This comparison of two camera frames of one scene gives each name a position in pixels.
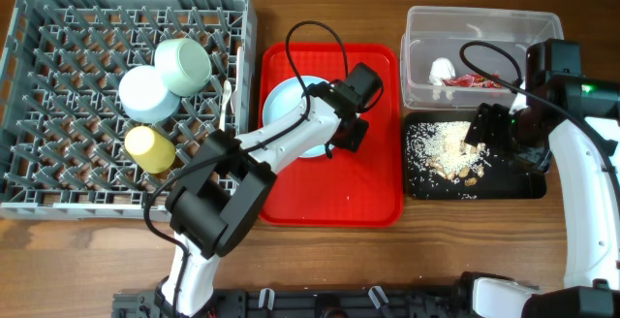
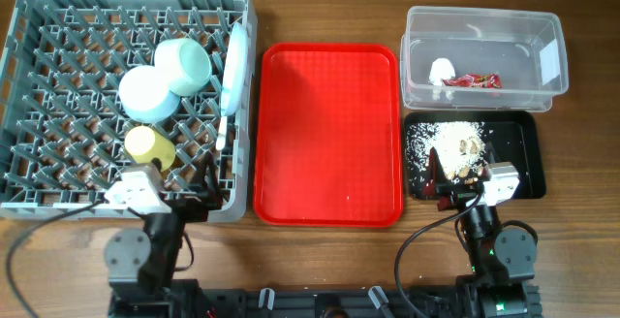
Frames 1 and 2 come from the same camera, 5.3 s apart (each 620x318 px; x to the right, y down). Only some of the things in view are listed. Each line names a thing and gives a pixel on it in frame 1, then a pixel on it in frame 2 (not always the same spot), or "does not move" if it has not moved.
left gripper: x=354 y=143 to x=206 y=196
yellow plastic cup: x=153 y=153 does not move
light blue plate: x=286 y=94 to x=234 y=71
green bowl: x=184 y=65 does not move
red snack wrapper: x=478 y=80 does not move
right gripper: x=485 y=125 to x=455 y=194
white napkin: x=441 y=68 does not move
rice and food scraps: x=439 y=149 does not move
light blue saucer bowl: x=145 y=96 does not move
